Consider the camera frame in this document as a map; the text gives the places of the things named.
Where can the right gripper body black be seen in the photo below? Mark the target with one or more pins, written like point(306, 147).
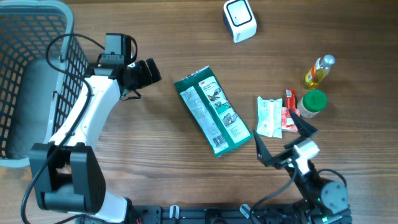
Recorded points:
point(287, 155)

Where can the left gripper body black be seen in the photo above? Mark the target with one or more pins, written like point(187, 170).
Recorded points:
point(141, 76)

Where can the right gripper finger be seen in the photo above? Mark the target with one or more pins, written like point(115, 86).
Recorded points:
point(305, 129)
point(263, 154)

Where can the pink tissue pack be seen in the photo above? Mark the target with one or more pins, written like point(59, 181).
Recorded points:
point(287, 122)

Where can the green lid white jar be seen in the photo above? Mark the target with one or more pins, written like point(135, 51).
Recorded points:
point(312, 103)

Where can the light teal small packet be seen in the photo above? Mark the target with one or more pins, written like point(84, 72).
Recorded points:
point(269, 113)

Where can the green 3M gloves package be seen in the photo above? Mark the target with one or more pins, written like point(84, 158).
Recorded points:
point(206, 100)

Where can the yellow liquid bottle silver cap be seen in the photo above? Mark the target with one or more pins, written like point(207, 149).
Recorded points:
point(318, 72)

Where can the red snack packet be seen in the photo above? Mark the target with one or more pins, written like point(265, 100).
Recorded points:
point(290, 101)

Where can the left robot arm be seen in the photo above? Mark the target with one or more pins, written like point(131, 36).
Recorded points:
point(66, 175)

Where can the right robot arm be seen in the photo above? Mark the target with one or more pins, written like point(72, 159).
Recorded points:
point(324, 192)

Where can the white barcode scanner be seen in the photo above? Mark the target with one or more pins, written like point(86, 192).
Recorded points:
point(239, 19)

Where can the grey plastic mesh basket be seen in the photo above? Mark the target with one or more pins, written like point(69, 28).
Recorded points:
point(36, 97)

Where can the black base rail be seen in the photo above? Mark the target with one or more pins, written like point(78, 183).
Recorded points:
point(217, 214)

